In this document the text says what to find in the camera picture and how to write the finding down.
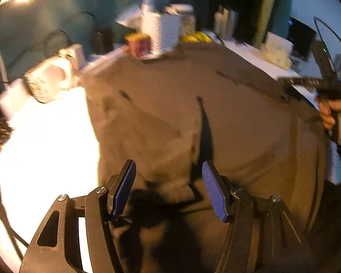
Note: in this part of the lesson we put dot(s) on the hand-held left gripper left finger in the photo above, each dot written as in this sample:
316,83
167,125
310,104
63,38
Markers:
125,187

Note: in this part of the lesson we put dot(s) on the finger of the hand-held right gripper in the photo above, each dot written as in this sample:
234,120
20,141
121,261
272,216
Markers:
291,81

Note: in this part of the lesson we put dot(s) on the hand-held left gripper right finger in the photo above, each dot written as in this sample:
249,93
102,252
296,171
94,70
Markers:
213,190

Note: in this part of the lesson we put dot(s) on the dark brown garment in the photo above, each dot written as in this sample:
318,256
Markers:
173,105

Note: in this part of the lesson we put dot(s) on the pale yellow bundle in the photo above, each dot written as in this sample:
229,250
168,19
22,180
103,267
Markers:
277,51

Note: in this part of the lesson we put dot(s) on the black monitor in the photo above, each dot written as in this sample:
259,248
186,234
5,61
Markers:
301,38

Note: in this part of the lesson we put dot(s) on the white textured table cover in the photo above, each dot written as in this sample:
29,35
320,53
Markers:
45,148

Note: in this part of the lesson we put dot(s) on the small yellow object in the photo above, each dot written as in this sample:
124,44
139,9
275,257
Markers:
194,37

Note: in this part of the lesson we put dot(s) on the cream cartoon mug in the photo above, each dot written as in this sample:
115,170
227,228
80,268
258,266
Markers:
45,82

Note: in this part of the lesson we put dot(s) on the white perforated basket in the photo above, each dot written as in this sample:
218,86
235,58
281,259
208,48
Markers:
162,31

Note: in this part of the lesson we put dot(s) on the red tin with yellow lid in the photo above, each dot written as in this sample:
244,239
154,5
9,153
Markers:
137,45

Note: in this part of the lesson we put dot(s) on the white lamp base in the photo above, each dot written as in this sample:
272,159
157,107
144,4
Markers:
12,99

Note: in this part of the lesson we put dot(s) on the black power adapter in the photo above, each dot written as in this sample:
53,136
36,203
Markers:
102,41

